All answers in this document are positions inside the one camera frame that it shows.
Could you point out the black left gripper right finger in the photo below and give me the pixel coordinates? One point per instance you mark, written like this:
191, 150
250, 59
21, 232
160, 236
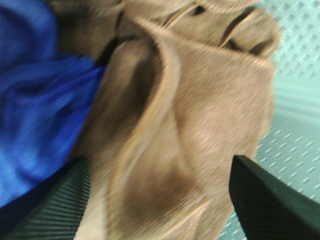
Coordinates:
267, 208

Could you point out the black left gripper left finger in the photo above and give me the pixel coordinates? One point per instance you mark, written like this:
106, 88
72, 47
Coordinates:
52, 210

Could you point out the brown microfibre towel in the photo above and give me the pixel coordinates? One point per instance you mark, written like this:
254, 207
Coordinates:
188, 85

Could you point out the grey perforated laundry basket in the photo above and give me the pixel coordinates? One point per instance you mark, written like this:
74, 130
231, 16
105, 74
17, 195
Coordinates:
291, 150

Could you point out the blue cloth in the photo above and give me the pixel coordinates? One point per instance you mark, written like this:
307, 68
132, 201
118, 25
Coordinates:
45, 96

